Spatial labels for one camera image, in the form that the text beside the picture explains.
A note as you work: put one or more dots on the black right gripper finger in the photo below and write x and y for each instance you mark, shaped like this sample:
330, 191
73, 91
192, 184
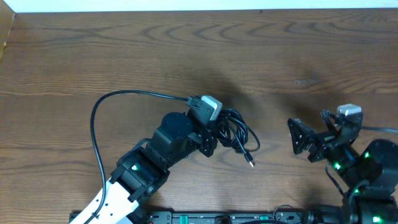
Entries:
326, 117
302, 136

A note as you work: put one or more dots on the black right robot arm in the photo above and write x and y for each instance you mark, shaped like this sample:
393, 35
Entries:
371, 177

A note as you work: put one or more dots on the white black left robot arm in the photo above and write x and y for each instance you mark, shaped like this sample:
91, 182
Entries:
144, 169

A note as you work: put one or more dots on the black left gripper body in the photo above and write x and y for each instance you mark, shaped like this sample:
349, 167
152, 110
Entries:
208, 143

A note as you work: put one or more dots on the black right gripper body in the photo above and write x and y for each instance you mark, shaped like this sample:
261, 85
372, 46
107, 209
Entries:
315, 142

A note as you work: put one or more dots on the brown cardboard panel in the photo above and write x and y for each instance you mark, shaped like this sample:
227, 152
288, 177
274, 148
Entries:
7, 16

